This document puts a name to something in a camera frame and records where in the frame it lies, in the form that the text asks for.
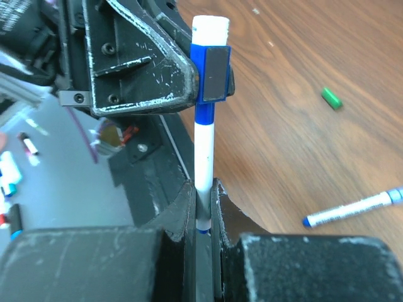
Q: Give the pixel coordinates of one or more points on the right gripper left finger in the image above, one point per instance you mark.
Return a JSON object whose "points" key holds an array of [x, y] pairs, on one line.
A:
{"points": [[175, 259]]}

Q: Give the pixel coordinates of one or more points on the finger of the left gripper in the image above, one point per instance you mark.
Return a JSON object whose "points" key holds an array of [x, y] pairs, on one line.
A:
{"points": [[231, 83], [138, 58]]}

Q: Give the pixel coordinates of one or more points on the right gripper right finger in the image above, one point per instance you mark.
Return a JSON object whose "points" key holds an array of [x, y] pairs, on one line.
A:
{"points": [[229, 222]]}

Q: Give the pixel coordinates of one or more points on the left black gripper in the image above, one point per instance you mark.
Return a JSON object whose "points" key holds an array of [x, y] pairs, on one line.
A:
{"points": [[47, 37]]}

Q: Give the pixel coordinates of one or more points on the blue pen cap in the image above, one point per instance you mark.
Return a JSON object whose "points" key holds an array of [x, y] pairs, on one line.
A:
{"points": [[213, 66]]}

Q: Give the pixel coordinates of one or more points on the white thin pen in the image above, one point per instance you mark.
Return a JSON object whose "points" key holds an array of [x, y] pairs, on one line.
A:
{"points": [[206, 31]]}

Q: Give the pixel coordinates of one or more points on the green pen cap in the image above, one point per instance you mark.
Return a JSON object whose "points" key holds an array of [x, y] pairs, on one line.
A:
{"points": [[331, 99]]}

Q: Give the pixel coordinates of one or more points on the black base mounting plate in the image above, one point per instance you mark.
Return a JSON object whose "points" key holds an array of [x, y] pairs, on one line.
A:
{"points": [[153, 164]]}

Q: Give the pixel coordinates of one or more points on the markers pile on floor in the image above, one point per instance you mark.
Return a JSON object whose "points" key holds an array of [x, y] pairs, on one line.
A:
{"points": [[11, 176]]}

